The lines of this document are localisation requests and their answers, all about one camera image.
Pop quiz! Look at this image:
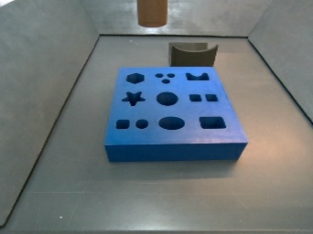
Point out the dark grey curved holder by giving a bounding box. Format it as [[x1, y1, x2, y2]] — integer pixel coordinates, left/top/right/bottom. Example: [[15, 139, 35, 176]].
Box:
[[169, 42, 220, 67]]

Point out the blue shape sorter block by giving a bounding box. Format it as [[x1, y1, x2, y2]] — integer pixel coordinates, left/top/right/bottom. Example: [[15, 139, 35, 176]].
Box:
[[105, 67, 249, 162]]

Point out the brown round cylinder peg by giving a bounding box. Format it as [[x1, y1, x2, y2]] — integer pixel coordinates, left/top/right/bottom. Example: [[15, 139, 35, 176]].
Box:
[[137, 0, 167, 27]]

